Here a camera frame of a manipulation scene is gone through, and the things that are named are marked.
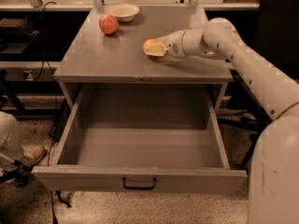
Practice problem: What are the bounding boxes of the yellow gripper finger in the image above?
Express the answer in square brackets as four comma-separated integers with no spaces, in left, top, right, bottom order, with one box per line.
[143,43,168,57]

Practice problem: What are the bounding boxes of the tan shoe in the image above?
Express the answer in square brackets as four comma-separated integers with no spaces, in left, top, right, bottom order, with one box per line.
[23,146,46,167]

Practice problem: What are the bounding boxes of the red apple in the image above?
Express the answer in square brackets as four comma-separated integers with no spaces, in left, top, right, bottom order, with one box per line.
[99,14,119,35]

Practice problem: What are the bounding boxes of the black power cable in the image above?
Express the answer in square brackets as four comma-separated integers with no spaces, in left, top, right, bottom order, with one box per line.
[25,1,58,82]

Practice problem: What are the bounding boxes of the black drawer handle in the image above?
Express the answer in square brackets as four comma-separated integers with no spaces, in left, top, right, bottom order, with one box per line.
[122,177,156,191]

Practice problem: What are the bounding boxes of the white bowl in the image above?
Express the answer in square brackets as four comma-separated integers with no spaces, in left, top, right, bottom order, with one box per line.
[108,4,139,22]

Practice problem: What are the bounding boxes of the black office chair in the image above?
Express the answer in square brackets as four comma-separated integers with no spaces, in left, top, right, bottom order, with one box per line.
[218,0,299,169]

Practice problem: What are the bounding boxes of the light trouser leg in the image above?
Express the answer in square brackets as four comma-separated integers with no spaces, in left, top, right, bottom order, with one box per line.
[0,111,25,173]

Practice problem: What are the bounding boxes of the wall power outlet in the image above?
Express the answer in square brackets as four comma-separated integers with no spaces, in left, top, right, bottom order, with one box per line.
[22,70,34,81]

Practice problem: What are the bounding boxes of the orange fruit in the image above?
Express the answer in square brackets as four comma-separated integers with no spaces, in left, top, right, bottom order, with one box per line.
[143,39,157,46]

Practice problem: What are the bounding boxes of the open grey top drawer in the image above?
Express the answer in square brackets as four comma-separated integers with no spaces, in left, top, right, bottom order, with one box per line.
[34,84,247,194]

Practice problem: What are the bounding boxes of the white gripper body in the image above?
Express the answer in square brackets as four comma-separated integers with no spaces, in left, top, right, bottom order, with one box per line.
[157,30,186,57]

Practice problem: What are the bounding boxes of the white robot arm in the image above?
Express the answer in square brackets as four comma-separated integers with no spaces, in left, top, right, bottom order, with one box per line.
[143,18,299,224]

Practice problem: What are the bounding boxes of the grey metal cabinet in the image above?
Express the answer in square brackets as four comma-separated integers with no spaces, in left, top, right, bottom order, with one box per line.
[53,5,234,110]

